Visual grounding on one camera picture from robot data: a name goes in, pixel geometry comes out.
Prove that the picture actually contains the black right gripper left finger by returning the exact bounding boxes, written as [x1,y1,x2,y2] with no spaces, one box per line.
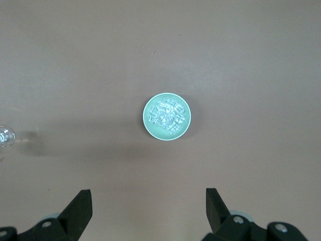
[0,189,93,241]

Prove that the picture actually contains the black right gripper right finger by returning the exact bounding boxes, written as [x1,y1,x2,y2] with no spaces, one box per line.
[200,187,308,241]

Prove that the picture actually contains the pile of clear ice cubes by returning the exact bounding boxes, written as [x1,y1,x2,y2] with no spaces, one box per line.
[148,98,187,133]

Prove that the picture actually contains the clear wine glass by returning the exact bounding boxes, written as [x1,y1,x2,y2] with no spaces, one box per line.
[0,125,16,148]

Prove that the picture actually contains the green ceramic bowl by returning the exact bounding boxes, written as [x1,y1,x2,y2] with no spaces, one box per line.
[142,92,193,141]

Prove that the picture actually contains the brown table cover sheet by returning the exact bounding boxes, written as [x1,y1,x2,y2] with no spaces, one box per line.
[0,0,321,241]

